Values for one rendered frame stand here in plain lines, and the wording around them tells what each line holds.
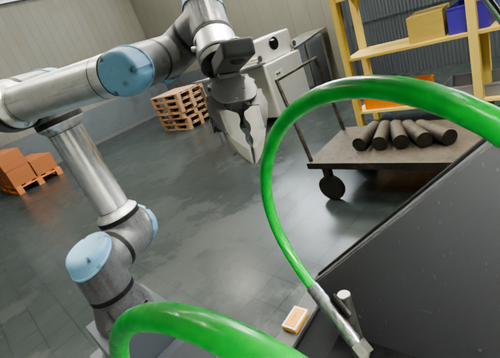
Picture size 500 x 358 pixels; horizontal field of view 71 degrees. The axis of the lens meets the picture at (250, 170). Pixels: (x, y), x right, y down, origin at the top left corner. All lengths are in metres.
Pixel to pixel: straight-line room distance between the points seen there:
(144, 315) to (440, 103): 0.17
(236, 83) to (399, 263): 0.39
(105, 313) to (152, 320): 0.82
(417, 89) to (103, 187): 0.87
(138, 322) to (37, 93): 0.61
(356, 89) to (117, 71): 0.44
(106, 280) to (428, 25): 3.31
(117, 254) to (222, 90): 0.55
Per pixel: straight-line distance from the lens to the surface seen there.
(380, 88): 0.21
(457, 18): 3.61
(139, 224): 1.02
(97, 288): 0.95
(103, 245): 0.93
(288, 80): 5.63
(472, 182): 0.52
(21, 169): 8.40
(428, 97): 0.19
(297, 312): 0.73
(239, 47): 0.50
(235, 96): 0.55
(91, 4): 11.03
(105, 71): 0.61
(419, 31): 3.70
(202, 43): 0.62
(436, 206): 0.55
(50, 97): 0.74
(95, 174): 0.98
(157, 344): 1.04
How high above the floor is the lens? 1.47
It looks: 21 degrees down
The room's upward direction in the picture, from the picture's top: 20 degrees counter-clockwise
